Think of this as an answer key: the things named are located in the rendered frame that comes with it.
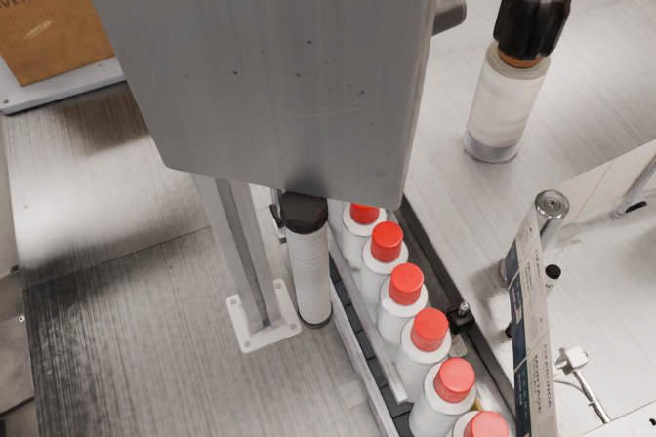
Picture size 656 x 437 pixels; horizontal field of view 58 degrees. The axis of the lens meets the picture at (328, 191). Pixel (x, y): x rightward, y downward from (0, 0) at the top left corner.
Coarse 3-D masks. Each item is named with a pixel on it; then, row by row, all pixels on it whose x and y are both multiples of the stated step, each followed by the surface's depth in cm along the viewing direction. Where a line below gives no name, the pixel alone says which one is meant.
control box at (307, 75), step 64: (128, 0) 29; (192, 0) 28; (256, 0) 27; (320, 0) 26; (384, 0) 25; (128, 64) 33; (192, 64) 32; (256, 64) 31; (320, 64) 29; (384, 64) 28; (192, 128) 37; (256, 128) 35; (320, 128) 34; (384, 128) 32; (320, 192) 40; (384, 192) 38
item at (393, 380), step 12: (336, 252) 74; (336, 264) 74; (348, 276) 72; (348, 288) 72; (360, 300) 71; (360, 312) 70; (372, 324) 69; (372, 336) 68; (384, 348) 67; (384, 360) 67; (384, 372) 67; (396, 384) 65; (396, 396) 64
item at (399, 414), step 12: (336, 276) 81; (336, 288) 80; (348, 300) 79; (348, 312) 78; (360, 324) 78; (360, 336) 77; (372, 348) 76; (372, 360) 75; (372, 372) 74; (384, 384) 73; (384, 396) 72; (396, 408) 72; (408, 408) 72; (396, 420) 71; (408, 420) 71; (408, 432) 70
